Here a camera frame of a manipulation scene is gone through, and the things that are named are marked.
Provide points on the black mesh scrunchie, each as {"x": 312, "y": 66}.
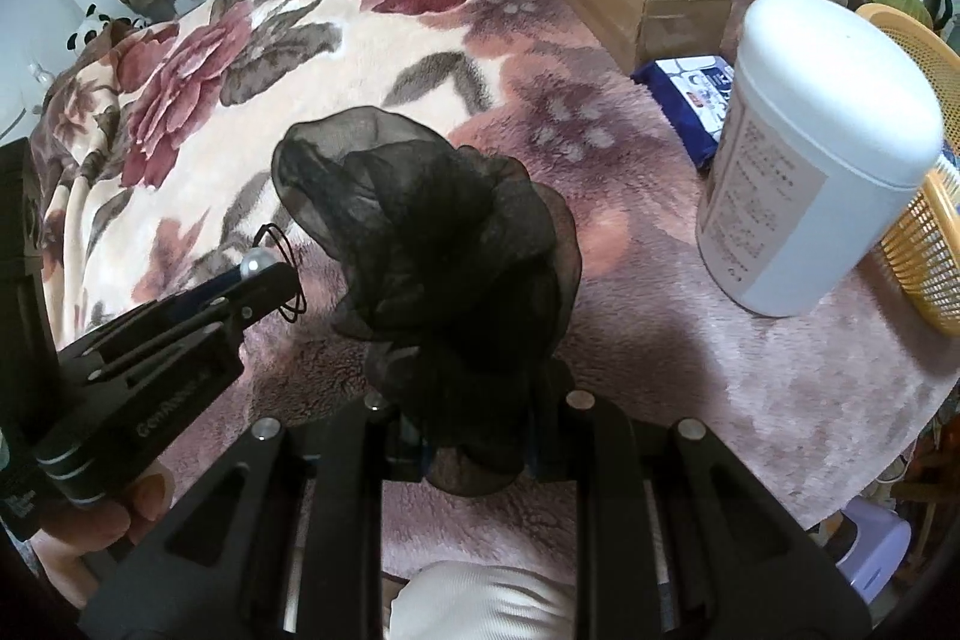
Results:
{"x": 435, "y": 235}

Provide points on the purple plastic stool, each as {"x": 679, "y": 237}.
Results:
{"x": 877, "y": 546}

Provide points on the person's white trouser leg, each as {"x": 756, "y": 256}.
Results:
{"x": 480, "y": 602}

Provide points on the yellow plastic basket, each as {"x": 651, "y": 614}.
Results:
{"x": 930, "y": 235}

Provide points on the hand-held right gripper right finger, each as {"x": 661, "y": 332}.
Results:
{"x": 600, "y": 460}

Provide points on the panda plush toy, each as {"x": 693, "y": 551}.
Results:
{"x": 90, "y": 29}

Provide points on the floral fleece blanket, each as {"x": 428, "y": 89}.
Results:
{"x": 675, "y": 385}

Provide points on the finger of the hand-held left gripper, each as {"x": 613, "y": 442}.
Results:
{"x": 187, "y": 340}
{"x": 199, "y": 299}

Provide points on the dark blue tissue pack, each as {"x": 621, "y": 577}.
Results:
{"x": 686, "y": 100}

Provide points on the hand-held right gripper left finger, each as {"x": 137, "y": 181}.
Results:
{"x": 352, "y": 460}

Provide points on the person's left hand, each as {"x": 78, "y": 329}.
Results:
{"x": 75, "y": 535}

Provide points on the cardboard box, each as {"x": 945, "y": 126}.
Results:
{"x": 637, "y": 3}

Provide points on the white plastic canister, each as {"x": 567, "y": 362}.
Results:
{"x": 810, "y": 145}

